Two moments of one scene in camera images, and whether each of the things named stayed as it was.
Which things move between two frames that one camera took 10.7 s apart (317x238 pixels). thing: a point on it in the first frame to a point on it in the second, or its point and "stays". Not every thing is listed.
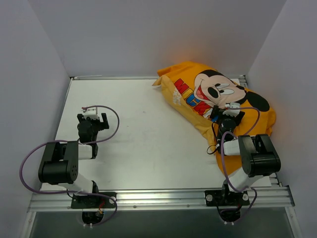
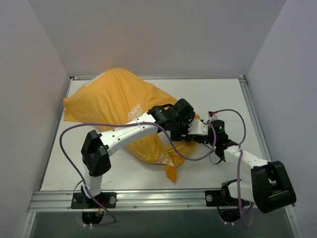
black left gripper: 103,123 to 179,136
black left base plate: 83,201 stays
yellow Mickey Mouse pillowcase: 194,89 to 115,95
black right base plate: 225,198 stays
